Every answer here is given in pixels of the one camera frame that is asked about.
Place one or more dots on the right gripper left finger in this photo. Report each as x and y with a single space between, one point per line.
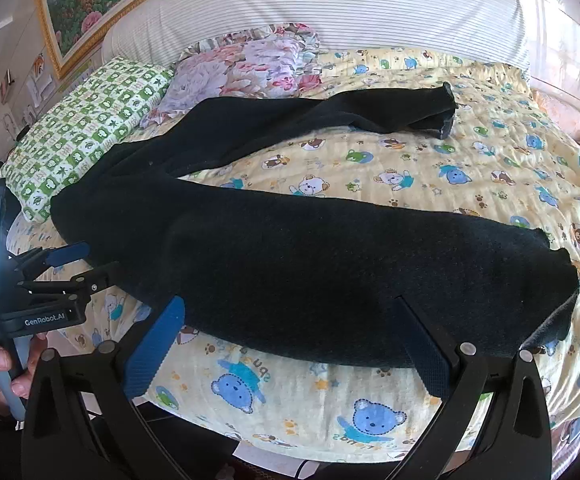
82 422

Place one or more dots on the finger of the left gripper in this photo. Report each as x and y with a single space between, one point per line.
36 261
80 287

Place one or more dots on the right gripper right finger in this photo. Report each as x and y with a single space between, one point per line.
514 440

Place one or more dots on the black pants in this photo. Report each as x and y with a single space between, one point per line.
314 279

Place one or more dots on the green white patterned pillow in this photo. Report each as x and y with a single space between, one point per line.
74 134

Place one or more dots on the yellow cartoon bear bedsheet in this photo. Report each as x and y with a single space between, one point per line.
508 159

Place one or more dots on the pink floral pillow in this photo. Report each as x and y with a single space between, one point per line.
275 61

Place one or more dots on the white striped headboard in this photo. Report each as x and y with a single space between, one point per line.
485 30

